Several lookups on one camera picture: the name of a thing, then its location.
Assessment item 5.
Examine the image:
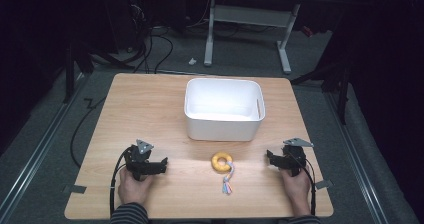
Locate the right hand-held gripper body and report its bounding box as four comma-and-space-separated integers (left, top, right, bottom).
280, 137, 315, 178

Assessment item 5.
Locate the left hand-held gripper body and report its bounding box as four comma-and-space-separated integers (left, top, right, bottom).
124, 138, 159, 182

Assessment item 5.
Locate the yellow ring rope toy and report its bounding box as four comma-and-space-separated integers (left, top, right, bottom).
210, 151, 235, 196

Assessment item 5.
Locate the white plastic bin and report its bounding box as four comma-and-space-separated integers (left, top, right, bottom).
183, 77, 267, 142

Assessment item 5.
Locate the person's left hand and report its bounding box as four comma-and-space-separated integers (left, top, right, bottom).
117, 167, 155, 207

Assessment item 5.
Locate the person's right hand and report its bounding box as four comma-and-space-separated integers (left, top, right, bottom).
279, 168, 313, 217

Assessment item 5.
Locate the grey tape strip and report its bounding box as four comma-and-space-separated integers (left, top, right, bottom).
314, 179, 334, 190
61, 184, 88, 195

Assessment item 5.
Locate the black metal stand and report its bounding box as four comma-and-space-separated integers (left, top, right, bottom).
289, 59, 352, 125
62, 43, 97, 104

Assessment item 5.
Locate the white-legged desk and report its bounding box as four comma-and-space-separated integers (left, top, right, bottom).
203, 0, 345, 75

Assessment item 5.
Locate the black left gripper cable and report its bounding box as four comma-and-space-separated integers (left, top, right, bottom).
109, 146, 135, 219

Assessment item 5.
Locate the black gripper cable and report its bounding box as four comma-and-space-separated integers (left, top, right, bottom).
288, 150, 318, 217
109, 146, 135, 219

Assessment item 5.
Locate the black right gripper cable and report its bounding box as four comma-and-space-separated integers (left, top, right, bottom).
288, 150, 318, 217

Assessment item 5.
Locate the metal floor rail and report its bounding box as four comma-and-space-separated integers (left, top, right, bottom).
324, 92, 390, 224
0, 71, 88, 216

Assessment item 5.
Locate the black floor cable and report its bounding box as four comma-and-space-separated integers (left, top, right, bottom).
69, 97, 108, 169

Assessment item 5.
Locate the black cable bundle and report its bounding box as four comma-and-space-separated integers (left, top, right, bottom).
128, 3, 175, 75

